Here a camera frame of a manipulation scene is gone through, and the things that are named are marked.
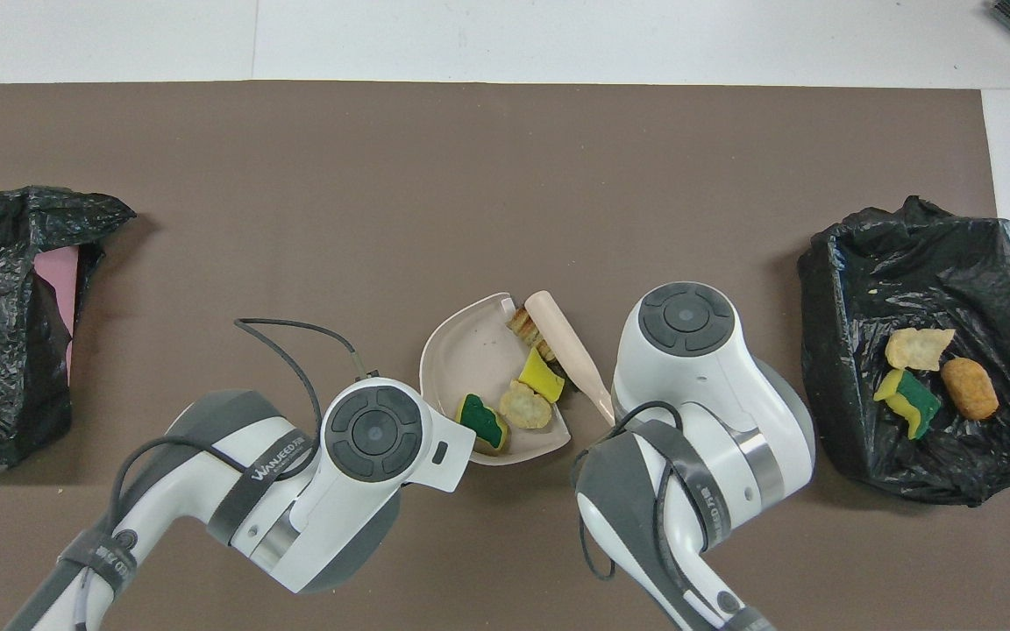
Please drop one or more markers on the beige plastic dustpan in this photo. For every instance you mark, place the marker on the beige plastic dustpan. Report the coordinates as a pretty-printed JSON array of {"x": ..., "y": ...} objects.
[{"x": 465, "y": 359}]

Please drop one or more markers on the plain yellow sponge wedge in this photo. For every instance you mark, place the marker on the plain yellow sponge wedge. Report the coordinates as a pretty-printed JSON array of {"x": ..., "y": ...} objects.
[{"x": 543, "y": 375}]

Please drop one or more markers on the cream foam chunk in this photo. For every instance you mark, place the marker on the cream foam chunk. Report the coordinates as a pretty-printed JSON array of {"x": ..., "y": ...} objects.
[
  {"x": 917, "y": 348},
  {"x": 525, "y": 407}
]

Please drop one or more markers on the curved yellow green sponge piece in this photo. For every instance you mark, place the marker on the curved yellow green sponge piece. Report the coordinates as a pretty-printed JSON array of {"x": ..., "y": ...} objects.
[{"x": 908, "y": 403}]

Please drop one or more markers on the tan cork-like lump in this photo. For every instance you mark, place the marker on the tan cork-like lump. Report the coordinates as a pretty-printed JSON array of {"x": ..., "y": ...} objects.
[{"x": 970, "y": 388}]

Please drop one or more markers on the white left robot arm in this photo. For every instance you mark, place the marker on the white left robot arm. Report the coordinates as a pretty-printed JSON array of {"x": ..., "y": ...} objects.
[{"x": 321, "y": 491}]

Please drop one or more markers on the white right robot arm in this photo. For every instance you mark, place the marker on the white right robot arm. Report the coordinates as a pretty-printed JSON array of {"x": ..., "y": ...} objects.
[{"x": 698, "y": 394}]

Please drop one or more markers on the black bag lined bin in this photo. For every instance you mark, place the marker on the black bag lined bin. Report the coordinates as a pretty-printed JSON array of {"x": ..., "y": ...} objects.
[{"x": 856, "y": 280}]

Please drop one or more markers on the pink plastic bin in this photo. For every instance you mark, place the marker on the pink plastic bin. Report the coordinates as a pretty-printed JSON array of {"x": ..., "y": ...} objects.
[{"x": 62, "y": 276}]

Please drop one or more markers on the brown paper table mat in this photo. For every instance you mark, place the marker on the brown paper table mat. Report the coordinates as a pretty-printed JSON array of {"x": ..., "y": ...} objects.
[{"x": 505, "y": 175}]

